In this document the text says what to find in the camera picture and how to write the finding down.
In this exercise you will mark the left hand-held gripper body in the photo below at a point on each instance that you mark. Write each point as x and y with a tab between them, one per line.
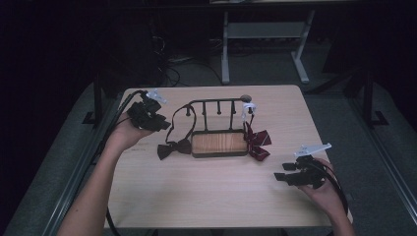
144	113

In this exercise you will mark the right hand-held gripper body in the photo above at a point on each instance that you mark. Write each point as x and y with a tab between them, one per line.
309	175

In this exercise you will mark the black bow tie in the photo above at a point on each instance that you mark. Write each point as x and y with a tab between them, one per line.
175	148

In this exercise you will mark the dark red striped bow tie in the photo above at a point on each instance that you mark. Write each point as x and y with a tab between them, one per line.
259	139

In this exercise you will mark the black hook rack wooden tray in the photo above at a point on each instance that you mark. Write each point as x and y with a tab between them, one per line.
219	143

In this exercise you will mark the person's right hand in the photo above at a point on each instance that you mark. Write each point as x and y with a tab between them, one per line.
327	196

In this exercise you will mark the person's left hand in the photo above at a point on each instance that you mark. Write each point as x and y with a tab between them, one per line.
123	136

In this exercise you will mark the black metal stand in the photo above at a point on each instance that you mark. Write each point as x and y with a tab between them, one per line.
97	98
369	98

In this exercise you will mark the round grey table grommet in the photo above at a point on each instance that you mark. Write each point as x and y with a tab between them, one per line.
245	97

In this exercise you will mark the grey metal desk frame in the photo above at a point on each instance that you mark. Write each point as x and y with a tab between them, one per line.
265	30

